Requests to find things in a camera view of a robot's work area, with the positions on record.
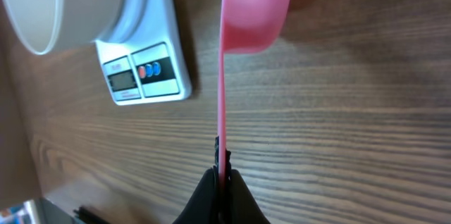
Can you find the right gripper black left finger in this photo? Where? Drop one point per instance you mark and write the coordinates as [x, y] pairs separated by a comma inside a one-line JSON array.
[[202, 207]]

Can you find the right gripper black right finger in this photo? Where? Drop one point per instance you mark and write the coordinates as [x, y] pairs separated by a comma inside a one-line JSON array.
[[241, 207]]

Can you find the pink plastic scoop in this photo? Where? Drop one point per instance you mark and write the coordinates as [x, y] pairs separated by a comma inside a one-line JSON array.
[[246, 27]]

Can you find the white digital kitchen scale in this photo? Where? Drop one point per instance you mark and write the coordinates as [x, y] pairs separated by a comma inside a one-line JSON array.
[[142, 60]]

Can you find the white bowl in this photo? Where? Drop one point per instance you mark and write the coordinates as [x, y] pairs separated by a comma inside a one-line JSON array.
[[45, 26]]

